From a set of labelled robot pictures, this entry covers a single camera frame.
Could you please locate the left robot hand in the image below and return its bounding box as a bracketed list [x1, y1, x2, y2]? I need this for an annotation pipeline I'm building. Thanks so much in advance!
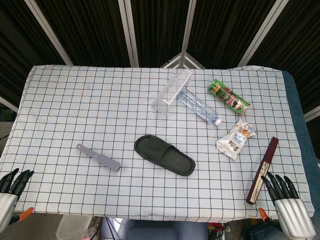
[0, 167, 35, 227]

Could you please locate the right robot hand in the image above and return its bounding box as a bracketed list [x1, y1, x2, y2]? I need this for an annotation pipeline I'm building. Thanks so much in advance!
[258, 171, 318, 238]

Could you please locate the grey cleaning brush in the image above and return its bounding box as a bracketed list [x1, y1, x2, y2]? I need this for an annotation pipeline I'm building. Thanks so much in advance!
[75, 143, 122, 172]

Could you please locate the black slipper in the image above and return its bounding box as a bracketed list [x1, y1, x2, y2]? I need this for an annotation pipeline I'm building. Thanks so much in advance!
[134, 134, 196, 178]

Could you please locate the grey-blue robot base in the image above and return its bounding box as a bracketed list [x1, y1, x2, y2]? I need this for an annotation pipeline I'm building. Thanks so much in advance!
[123, 218, 209, 240]

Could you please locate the dark red long box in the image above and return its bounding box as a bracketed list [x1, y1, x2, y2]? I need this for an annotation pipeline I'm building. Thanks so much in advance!
[246, 136, 280, 205]

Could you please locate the clear plastic bin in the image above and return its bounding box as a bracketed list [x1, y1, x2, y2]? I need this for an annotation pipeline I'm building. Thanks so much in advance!
[56, 214, 94, 240]

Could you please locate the blue underlay cloth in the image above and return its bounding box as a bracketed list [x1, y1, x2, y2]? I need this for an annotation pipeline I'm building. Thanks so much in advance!
[282, 69, 320, 218]

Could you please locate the white snack bag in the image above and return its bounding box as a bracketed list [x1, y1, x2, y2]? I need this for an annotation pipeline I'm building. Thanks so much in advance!
[216, 118, 258, 161]

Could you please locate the checkered white tablecloth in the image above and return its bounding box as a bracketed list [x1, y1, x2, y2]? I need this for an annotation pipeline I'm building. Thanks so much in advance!
[0, 64, 315, 223]

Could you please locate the green chips can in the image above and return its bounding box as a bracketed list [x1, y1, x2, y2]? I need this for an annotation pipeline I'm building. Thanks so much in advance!
[207, 79, 251, 116]

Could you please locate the clear plastic water bottle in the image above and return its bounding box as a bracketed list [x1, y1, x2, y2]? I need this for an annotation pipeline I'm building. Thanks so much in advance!
[177, 89, 223, 126]

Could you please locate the white mesh wire rack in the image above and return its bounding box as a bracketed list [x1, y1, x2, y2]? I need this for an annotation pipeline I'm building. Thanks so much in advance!
[151, 69, 193, 117]

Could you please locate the white partition frame post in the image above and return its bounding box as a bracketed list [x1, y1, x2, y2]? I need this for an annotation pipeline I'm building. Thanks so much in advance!
[117, 0, 140, 68]
[178, 0, 198, 68]
[23, 0, 74, 66]
[237, 0, 285, 67]

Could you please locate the white partition foot frame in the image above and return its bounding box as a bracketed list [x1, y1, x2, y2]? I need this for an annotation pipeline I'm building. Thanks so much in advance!
[159, 51, 206, 70]

